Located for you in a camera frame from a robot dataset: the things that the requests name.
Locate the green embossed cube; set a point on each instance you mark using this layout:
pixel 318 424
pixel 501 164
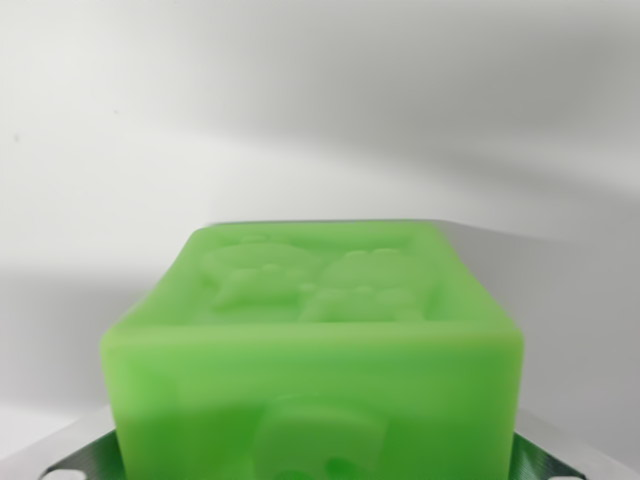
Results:
pixel 310 380

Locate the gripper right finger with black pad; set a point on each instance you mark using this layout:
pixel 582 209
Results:
pixel 550 457

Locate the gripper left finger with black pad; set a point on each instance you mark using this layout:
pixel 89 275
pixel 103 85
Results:
pixel 80 457

